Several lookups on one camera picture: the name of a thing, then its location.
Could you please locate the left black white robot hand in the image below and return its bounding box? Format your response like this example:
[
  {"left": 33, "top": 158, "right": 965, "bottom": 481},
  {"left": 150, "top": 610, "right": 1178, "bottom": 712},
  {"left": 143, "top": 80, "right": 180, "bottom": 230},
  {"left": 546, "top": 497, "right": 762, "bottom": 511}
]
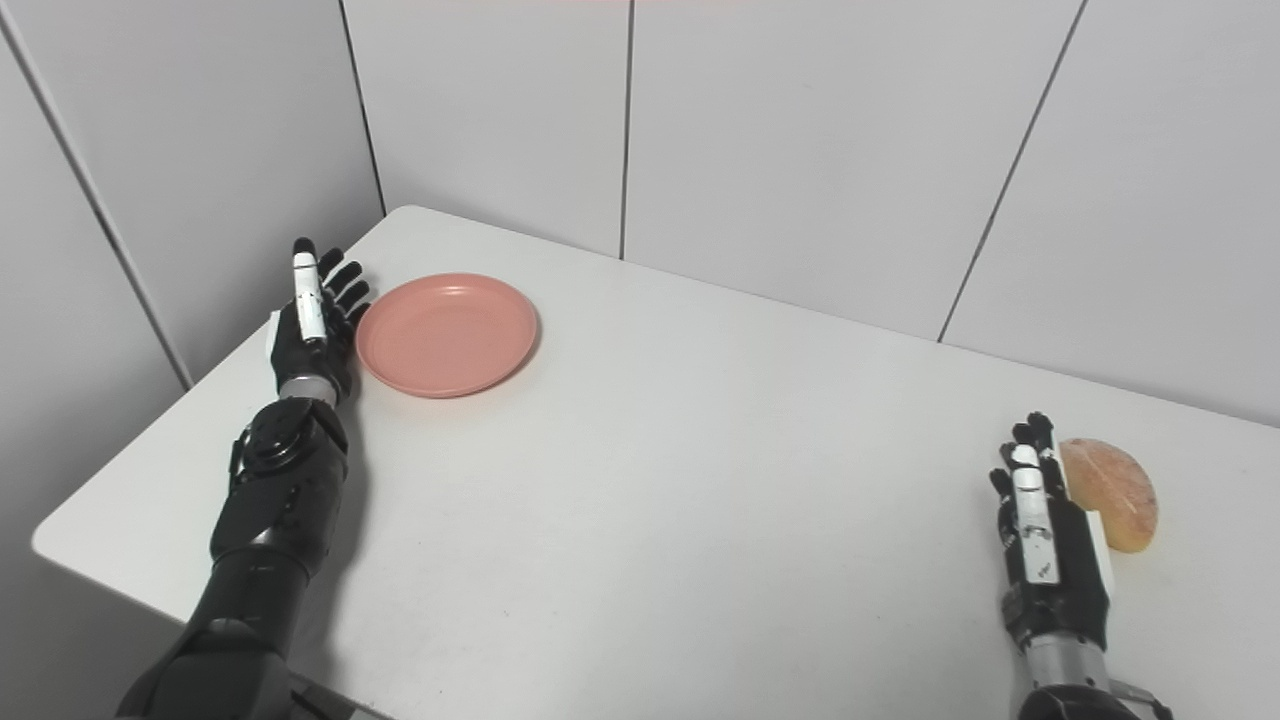
[{"left": 268, "top": 237, "right": 372, "bottom": 405}]

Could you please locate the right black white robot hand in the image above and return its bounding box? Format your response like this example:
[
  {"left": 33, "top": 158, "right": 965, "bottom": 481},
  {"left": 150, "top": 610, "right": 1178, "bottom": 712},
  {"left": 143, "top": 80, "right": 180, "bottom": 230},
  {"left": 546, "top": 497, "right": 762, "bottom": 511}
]
[{"left": 989, "top": 411, "right": 1116, "bottom": 651}]

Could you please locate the golden bread roll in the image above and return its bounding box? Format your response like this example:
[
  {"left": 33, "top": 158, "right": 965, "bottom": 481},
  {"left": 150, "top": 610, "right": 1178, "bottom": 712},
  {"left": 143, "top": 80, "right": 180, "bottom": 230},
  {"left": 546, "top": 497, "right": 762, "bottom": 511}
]
[{"left": 1058, "top": 437, "right": 1159, "bottom": 554}]

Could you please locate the pink round plate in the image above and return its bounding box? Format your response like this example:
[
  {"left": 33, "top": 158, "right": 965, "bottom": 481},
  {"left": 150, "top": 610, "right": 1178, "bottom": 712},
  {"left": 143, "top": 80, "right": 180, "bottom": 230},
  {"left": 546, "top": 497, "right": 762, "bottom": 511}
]
[{"left": 355, "top": 273, "right": 539, "bottom": 400}]

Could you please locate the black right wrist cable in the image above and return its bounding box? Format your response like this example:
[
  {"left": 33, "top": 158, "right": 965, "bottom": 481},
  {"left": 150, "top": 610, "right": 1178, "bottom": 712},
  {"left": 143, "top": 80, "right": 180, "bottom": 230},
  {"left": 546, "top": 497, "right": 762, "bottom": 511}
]
[{"left": 1106, "top": 680, "right": 1176, "bottom": 720}]

